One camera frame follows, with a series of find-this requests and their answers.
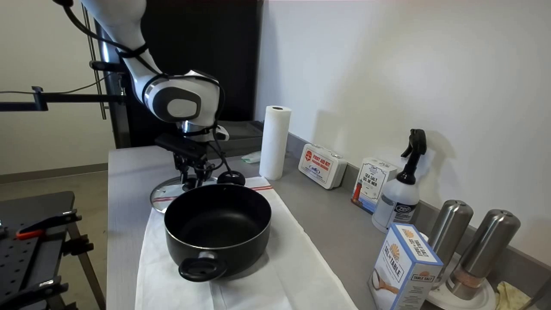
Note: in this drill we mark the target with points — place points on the steel grinder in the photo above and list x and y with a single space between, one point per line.
450 225
484 249

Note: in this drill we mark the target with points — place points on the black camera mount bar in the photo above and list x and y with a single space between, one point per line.
52 100

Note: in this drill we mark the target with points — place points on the black perforated workbench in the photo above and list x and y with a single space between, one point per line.
28 246

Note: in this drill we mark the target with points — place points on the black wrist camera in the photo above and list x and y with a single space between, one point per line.
183 143

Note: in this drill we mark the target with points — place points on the stack of dark grey mats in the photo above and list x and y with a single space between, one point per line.
243 134

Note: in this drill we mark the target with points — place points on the blue and white carton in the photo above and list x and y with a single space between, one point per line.
405 268

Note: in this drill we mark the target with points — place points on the white round plate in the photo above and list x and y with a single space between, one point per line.
483 299

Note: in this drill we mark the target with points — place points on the black cooking pot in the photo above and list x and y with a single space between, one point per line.
217 220

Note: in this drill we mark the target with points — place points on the white paper towel roll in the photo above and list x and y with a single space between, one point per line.
274 143

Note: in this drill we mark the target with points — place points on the clear spray bottle black trigger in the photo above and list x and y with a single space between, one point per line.
398 194

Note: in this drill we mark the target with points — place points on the yellow cloth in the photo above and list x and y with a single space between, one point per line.
510 296

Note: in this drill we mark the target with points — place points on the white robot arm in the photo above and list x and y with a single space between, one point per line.
173 96

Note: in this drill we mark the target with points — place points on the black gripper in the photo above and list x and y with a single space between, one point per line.
195 160

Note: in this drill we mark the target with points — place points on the white cloth with red stripes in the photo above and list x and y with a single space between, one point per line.
286 268

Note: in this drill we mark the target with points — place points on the glass lid with black knob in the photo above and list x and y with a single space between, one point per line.
166 191

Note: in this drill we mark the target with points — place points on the white box with red label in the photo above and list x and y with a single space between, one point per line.
321 165

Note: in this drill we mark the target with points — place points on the white carton with red print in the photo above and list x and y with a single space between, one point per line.
372 182

